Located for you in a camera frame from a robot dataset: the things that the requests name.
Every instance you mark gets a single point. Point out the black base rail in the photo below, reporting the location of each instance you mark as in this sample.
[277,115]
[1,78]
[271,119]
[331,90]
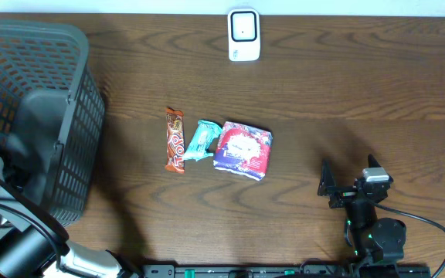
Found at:
[315,269]

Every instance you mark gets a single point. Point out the red blue snack packet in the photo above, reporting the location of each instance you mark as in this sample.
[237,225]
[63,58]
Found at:
[243,150]

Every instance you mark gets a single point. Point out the teal white snack packet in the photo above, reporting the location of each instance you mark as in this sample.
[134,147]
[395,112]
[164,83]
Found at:
[205,134]

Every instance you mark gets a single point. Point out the dark grey plastic basket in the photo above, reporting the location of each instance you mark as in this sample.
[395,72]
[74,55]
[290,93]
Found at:
[51,113]

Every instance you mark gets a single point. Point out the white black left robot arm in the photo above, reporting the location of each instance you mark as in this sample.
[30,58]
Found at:
[34,244]

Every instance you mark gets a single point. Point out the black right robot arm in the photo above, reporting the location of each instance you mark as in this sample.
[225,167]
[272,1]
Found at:
[376,242]

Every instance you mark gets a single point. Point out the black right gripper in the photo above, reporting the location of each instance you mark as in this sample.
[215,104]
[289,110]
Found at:
[327,187]

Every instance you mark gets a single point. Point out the orange Top chocolate bar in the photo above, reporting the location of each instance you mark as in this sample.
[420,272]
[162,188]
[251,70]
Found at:
[175,141]

